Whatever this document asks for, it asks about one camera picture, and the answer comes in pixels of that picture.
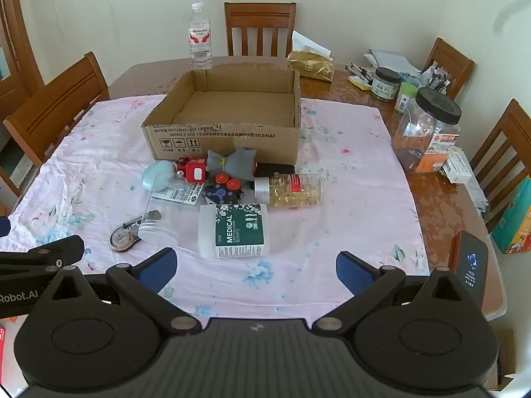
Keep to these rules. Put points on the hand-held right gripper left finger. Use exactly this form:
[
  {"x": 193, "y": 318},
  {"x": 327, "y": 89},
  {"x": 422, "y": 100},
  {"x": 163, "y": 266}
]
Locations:
[{"x": 159, "y": 271}]

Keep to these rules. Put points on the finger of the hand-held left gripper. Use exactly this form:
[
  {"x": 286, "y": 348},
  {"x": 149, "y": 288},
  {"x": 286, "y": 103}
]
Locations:
[
  {"x": 49, "y": 253},
  {"x": 3, "y": 226}
]

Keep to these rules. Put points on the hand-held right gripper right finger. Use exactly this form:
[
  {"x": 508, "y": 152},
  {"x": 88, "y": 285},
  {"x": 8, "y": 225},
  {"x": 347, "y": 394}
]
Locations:
[{"x": 352, "y": 271}]

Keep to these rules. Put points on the clear plastic jar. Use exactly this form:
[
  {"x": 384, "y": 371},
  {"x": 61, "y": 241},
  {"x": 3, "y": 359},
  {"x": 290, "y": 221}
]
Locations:
[{"x": 157, "y": 232}]

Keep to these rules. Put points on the green label cotton swab box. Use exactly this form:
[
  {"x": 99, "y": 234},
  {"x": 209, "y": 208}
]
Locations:
[{"x": 236, "y": 232}]

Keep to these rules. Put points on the light blue oval case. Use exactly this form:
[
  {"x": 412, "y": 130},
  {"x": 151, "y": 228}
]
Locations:
[{"x": 155, "y": 174}]

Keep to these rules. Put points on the clear bottle of yellow capsules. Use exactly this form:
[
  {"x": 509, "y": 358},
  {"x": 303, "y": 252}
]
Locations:
[{"x": 294, "y": 192}]

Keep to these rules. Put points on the dark fidget cube red buttons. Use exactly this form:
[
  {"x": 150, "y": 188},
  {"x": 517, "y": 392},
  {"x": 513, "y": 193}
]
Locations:
[{"x": 220, "y": 192}]

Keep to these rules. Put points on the red toy cube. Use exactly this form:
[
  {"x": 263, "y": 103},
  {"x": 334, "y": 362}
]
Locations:
[{"x": 195, "y": 170}]

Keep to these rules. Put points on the cardboard box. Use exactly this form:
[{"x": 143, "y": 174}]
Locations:
[{"x": 224, "y": 141}]

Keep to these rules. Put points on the pink floral tablecloth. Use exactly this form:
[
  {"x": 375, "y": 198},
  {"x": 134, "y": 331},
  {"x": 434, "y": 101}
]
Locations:
[{"x": 352, "y": 174}]

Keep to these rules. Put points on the phone in orange case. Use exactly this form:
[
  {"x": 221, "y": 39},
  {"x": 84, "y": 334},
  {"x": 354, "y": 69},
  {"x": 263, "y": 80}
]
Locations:
[{"x": 471, "y": 269}]

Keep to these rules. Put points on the black flat case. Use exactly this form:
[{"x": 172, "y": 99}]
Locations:
[{"x": 278, "y": 170}]

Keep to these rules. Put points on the wooden slat-back chair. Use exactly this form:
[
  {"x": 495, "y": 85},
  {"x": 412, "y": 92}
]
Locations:
[
  {"x": 452, "y": 60},
  {"x": 259, "y": 14},
  {"x": 49, "y": 103},
  {"x": 514, "y": 124}
]

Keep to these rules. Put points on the grey cloth pouch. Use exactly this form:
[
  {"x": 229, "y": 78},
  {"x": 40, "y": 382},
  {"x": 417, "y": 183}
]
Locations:
[{"x": 236, "y": 163}]

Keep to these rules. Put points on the small white box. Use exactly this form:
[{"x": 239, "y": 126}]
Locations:
[{"x": 456, "y": 168}]

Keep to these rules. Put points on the large black-lid plastic jar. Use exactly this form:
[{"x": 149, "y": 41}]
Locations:
[{"x": 419, "y": 132}]

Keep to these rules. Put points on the teal paper bag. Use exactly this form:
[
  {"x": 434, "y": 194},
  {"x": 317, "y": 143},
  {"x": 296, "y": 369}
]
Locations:
[{"x": 514, "y": 224}]

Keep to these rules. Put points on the brown floor carton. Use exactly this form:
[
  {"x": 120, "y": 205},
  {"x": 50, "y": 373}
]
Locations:
[{"x": 504, "y": 352}]

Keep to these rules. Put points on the green-capped white bottle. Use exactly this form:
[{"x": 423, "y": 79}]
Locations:
[{"x": 404, "y": 99}]

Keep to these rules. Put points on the small dark-lid glass jar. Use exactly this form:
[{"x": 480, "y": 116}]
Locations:
[{"x": 383, "y": 89}]

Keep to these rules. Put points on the bundle of pens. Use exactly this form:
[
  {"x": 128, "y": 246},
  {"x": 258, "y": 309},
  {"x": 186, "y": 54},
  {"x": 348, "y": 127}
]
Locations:
[{"x": 359, "y": 70}]

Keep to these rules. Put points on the holder with small packets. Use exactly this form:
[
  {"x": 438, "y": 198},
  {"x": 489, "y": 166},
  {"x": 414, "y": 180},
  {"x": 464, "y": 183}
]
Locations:
[{"x": 435, "y": 76}]

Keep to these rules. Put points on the gold tissue pack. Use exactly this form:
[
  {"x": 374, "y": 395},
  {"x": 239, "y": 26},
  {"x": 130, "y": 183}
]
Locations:
[{"x": 309, "y": 64}]

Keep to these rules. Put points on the stack of papers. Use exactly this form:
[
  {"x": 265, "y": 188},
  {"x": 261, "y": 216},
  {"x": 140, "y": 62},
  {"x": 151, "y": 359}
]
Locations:
[{"x": 392, "y": 60}]

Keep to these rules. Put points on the clear water bottle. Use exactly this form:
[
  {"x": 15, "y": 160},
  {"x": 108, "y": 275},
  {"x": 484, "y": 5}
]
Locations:
[{"x": 200, "y": 49}]

